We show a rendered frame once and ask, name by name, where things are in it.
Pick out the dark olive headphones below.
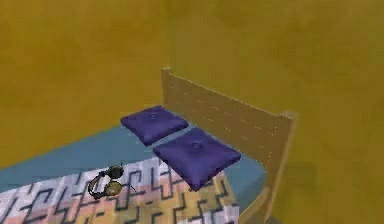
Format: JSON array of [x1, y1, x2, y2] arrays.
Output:
[[87, 163, 137, 201]]

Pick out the wooden bed with blue mattress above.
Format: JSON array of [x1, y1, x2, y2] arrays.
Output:
[[0, 66, 299, 224]]

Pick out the patterned patchwork blanket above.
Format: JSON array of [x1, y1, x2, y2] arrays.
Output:
[[0, 156, 240, 224]]

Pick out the purple square pillow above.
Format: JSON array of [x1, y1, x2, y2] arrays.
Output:
[[120, 104, 190, 147], [152, 126, 242, 192]]

